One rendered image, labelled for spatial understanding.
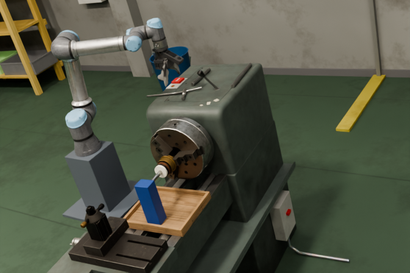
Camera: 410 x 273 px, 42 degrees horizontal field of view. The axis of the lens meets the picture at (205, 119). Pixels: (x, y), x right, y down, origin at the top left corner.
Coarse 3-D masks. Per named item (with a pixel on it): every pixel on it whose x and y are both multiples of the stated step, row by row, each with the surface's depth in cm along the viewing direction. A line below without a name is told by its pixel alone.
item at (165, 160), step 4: (164, 156) 264; (168, 156) 266; (160, 160) 262; (164, 160) 262; (168, 160) 262; (172, 160) 263; (160, 164) 260; (164, 164) 260; (168, 164) 261; (172, 164) 262; (168, 168) 260; (172, 168) 262; (168, 172) 261
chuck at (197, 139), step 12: (180, 120) 271; (156, 132) 271; (168, 132) 266; (180, 132) 263; (192, 132) 265; (180, 144) 267; (192, 144) 263; (204, 144) 267; (156, 156) 280; (204, 156) 266; (180, 168) 276; (192, 168) 272
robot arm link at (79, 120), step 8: (72, 112) 290; (80, 112) 288; (88, 112) 295; (72, 120) 284; (80, 120) 284; (88, 120) 290; (72, 128) 285; (80, 128) 285; (88, 128) 289; (72, 136) 290; (80, 136) 287
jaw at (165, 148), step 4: (156, 136) 272; (160, 136) 271; (156, 140) 268; (160, 140) 269; (164, 140) 271; (156, 144) 270; (160, 144) 268; (164, 144) 269; (168, 144) 271; (160, 148) 267; (164, 148) 268; (168, 148) 269; (172, 148) 271; (160, 152) 268; (164, 152) 266; (168, 152) 268; (160, 156) 266
